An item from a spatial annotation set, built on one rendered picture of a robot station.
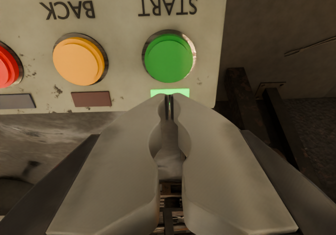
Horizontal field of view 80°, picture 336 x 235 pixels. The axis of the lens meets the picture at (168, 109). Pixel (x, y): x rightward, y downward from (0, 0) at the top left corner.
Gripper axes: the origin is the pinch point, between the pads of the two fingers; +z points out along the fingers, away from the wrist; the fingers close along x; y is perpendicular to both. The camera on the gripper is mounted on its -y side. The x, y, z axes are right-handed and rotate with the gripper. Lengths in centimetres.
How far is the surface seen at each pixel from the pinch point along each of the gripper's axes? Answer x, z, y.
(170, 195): -3, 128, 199
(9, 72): -13.4, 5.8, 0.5
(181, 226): 1.7, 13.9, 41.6
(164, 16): -0.2, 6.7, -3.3
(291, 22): 48, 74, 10
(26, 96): -13.5, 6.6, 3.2
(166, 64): -0.2, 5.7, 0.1
